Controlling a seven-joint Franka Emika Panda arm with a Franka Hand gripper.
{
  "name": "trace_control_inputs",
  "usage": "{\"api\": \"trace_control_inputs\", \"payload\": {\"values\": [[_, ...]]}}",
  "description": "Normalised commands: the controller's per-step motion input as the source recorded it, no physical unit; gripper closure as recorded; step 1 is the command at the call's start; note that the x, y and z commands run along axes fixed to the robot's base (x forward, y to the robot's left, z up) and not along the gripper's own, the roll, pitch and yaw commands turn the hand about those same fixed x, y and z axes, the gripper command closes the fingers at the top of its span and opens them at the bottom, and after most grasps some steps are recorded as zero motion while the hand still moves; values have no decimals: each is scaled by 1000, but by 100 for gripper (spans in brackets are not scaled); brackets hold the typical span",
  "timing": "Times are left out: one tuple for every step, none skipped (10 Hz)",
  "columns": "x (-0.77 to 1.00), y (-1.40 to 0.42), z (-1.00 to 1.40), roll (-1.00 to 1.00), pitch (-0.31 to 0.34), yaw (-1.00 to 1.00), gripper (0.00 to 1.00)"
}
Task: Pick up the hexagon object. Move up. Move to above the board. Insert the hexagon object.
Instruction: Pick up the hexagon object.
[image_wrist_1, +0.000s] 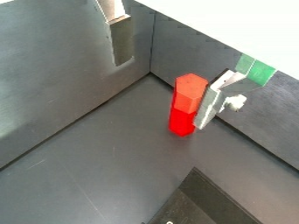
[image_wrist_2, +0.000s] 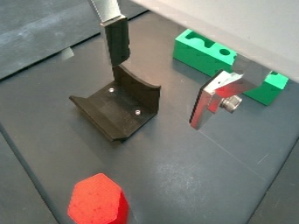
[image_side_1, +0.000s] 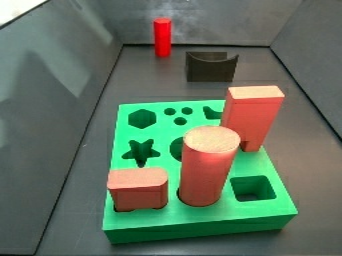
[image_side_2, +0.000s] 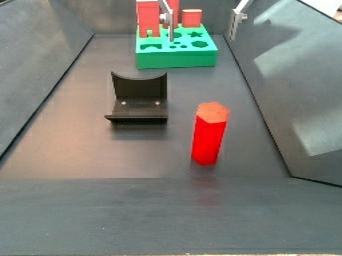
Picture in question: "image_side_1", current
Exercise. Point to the green shape sorting board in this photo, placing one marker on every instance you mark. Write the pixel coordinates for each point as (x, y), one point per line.
(254, 203)

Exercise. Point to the red hexagon peg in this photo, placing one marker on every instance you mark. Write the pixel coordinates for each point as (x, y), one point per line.
(162, 36)

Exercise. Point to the red rectangular arch block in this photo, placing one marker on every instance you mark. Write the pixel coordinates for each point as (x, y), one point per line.
(250, 110)

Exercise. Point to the black curved holder block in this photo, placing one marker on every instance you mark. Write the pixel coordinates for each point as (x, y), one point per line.
(210, 66)

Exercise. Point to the red cylinder peg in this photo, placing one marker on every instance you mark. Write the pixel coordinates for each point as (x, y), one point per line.
(210, 147)

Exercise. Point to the red short rounded block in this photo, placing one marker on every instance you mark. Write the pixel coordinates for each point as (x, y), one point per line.
(138, 188)

